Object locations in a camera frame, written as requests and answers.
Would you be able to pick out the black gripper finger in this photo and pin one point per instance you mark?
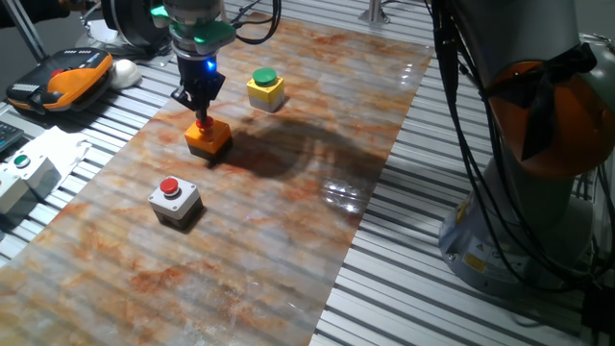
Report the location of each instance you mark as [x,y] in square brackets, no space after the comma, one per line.
[209,103]
[189,101]

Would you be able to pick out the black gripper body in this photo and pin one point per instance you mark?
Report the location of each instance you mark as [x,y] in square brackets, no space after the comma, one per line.
[198,74]

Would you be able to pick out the red button orange box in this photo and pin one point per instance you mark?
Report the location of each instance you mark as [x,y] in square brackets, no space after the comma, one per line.
[207,139]

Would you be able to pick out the green button yellow box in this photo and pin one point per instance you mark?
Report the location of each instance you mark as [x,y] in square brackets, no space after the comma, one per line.
[265,93]

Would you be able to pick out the red button grey box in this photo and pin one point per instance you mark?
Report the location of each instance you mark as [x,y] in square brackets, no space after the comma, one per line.
[175,202]

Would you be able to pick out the person's left hand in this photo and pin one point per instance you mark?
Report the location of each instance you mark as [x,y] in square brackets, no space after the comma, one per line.
[77,5]

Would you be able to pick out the white computer mouse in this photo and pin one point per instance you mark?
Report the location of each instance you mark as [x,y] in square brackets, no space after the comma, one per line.
[126,73]

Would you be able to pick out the black round spool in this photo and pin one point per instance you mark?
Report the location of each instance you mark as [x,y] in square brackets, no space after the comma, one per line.
[130,19]

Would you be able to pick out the orange black teach pendant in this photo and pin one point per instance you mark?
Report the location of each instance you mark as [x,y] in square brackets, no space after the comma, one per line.
[72,79]

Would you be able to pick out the white paper sheet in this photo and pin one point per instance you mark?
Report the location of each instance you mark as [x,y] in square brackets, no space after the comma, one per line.
[57,144]

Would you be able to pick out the marble pattern mat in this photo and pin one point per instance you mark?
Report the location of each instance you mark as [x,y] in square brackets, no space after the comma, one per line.
[288,240]

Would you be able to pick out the green button white box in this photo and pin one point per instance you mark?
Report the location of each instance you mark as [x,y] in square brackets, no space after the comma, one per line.
[33,168]

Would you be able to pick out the black keyboard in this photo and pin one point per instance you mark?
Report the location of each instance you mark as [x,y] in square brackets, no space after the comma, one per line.
[8,135]

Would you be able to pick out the red button white box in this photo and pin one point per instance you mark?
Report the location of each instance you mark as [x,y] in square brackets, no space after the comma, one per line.
[12,192]

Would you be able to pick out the dark slanted frame beam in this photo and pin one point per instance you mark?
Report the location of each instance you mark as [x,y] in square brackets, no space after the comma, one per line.
[29,36]

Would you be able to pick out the aluminium frame post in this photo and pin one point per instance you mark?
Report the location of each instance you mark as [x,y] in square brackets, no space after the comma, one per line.
[375,12]

